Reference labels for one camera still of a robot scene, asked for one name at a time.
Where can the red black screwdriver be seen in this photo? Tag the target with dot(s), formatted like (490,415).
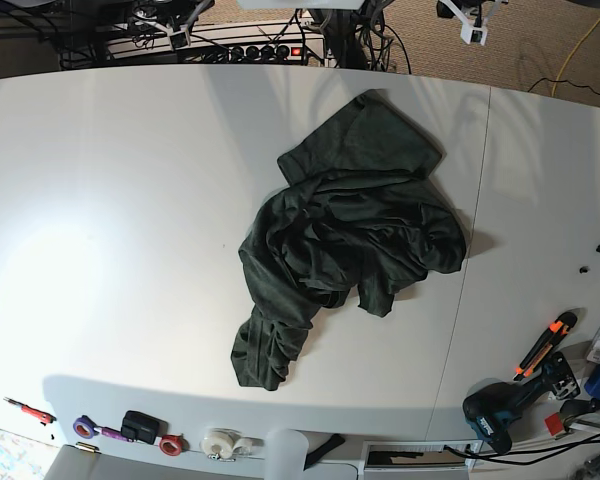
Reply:
(42,417)

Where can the red tape roll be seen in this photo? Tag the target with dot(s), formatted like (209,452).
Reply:
(171,445)

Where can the black action camera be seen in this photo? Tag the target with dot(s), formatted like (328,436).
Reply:
(139,427)

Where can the red square tag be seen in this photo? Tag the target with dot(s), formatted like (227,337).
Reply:
(554,425)

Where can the dark green t-shirt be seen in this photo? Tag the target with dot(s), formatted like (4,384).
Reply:
(358,213)

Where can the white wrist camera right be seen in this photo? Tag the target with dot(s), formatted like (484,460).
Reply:
(179,39)

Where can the teal black cordless drill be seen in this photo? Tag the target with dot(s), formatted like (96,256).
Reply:
(493,409)

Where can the orange black utility knife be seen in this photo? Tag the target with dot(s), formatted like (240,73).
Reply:
(545,344)

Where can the clear tape dispenser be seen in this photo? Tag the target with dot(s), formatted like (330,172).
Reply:
(228,445)

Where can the white paper roll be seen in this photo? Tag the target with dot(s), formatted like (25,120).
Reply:
(285,455)

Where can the purple tape roll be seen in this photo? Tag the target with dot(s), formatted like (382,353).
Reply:
(85,428)

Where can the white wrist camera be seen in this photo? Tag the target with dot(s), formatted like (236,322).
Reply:
(179,39)
(474,16)

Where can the black power strip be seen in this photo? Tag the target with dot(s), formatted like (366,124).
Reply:
(278,54)

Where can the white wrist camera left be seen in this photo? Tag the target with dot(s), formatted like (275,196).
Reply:
(474,16)

